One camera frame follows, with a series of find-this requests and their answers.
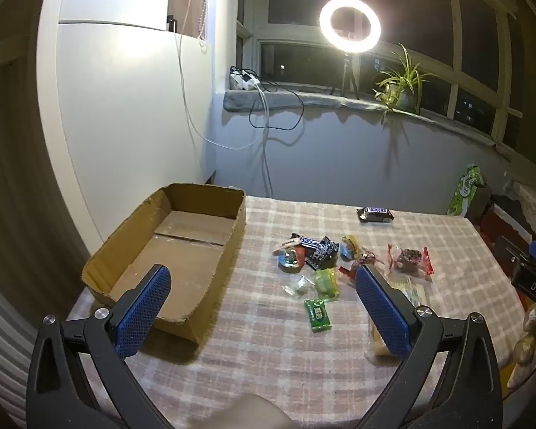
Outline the brown meat snack packet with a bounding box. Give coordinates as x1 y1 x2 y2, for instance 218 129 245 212
339 250 387 283

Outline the brown chocolate bar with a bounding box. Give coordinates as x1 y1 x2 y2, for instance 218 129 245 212
290 232 326 250

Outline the white power strip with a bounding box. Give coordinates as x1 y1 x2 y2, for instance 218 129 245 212
229 66 262 91

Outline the Snickers bar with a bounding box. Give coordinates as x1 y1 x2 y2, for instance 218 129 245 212
356 206 394 224

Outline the black tripod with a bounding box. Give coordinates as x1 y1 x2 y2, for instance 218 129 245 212
328 56 360 99

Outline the white cabinet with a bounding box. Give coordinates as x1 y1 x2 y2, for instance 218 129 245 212
36 0 217 244

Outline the green printed bag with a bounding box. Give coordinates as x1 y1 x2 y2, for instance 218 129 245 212
447 164 485 217

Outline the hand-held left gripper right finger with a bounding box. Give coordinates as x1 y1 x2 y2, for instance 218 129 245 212
354 265 505 429

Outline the clear red-edged snack packet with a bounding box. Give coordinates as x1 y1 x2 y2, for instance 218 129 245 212
386 243 435 282

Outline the pale green candy packet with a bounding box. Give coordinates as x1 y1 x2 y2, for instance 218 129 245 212
313 267 340 300

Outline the small round snack cup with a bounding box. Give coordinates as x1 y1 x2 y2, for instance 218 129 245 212
277 250 305 273

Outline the brown cardboard box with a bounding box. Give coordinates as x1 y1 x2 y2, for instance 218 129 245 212
81 182 247 348

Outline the grey windowsill mat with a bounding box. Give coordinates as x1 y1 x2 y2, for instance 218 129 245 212
223 88 510 153

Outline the thin white cable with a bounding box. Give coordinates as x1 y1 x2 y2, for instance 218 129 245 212
174 0 269 150

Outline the clear bread packet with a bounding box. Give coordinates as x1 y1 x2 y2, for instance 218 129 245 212
368 277 430 358

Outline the thick white cable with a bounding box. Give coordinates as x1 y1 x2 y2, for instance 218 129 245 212
257 83 274 197

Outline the white bead string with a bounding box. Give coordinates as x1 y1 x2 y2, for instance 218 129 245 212
199 0 213 41

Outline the ring light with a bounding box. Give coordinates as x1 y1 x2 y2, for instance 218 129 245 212
319 0 382 56

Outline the grey ribbed panel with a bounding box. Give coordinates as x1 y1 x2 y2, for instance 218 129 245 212
0 40 99 412

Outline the bright green candy packet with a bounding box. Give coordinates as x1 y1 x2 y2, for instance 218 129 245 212
304 299 332 334

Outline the yellow blue egg packet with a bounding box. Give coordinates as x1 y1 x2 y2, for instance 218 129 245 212
339 235 362 260

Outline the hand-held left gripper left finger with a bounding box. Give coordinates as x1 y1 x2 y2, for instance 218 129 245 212
26 265 179 429

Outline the dark blue patterned packet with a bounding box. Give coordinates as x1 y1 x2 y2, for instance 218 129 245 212
306 236 340 271

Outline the plaid tablecloth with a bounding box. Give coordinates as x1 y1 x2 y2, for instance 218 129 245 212
65 194 530 429

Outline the small clear candy wrapper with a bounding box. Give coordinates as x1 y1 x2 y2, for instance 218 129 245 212
282 276 316 296

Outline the black cable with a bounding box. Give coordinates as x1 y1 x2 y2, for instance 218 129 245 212
249 81 305 131

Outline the pale yellow object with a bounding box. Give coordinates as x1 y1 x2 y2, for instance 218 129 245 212
507 308 536 389

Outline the potted spider plant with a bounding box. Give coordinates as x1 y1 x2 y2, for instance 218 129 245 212
373 44 441 114

